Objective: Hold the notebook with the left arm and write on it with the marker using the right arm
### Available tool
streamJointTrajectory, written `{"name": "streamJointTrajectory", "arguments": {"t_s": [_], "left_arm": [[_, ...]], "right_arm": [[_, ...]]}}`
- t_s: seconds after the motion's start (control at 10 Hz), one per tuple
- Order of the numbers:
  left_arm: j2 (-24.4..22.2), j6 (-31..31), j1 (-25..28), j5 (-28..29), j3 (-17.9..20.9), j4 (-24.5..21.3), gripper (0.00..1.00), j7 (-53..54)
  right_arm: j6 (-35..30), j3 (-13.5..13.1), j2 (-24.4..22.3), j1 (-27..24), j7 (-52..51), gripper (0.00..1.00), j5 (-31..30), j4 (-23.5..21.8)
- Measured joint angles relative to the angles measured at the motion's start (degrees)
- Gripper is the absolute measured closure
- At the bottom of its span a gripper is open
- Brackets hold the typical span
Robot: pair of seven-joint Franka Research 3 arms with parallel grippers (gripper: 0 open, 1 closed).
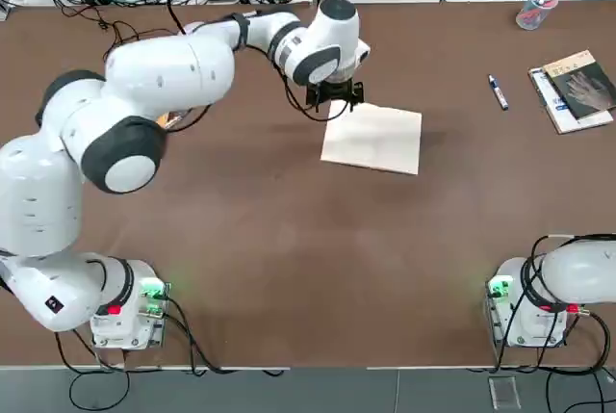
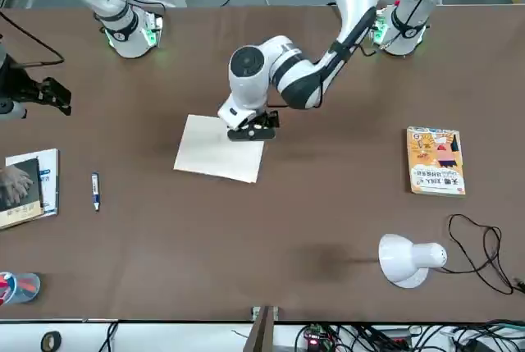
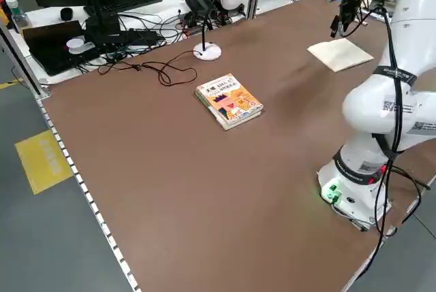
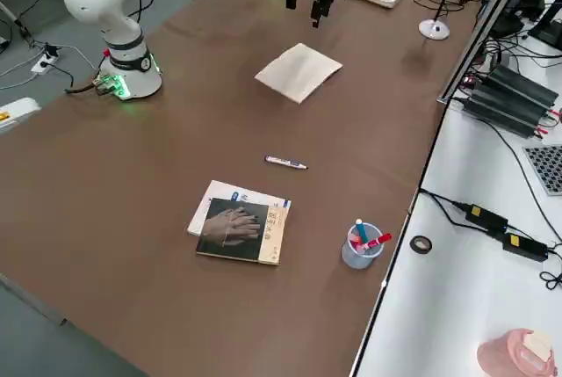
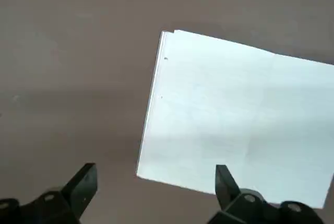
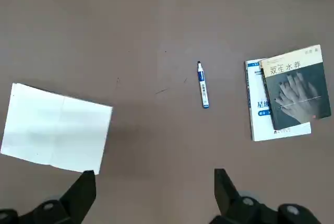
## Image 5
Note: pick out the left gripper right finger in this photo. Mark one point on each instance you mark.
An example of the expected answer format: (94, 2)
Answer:
(227, 192)

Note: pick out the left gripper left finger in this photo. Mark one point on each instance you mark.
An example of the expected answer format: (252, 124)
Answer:
(78, 190)

